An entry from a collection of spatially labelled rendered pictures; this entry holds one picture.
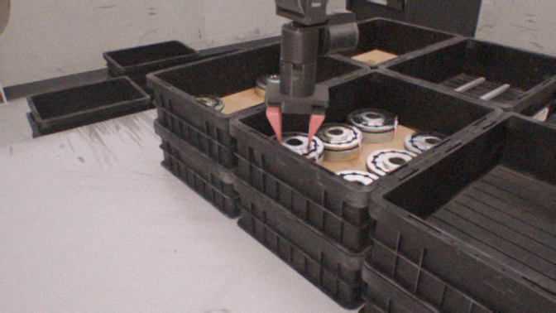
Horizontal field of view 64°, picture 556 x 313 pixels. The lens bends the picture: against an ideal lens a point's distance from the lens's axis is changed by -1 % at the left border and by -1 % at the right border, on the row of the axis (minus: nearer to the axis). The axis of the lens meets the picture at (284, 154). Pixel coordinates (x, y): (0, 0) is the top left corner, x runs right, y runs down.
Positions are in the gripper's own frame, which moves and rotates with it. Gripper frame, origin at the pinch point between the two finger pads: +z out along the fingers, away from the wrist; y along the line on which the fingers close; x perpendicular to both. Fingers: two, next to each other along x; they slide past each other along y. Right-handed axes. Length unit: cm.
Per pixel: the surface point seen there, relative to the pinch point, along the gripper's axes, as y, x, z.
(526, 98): -43.2, -12.2, -5.3
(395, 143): -20.0, -11.0, 5.4
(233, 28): 64, -334, 71
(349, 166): -10.2, -1.5, 5.7
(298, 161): -0.9, 13.6, -3.9
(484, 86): -48, -44, 5
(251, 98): 11.3, -32.5, 6.6
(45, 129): 87, -65, 36
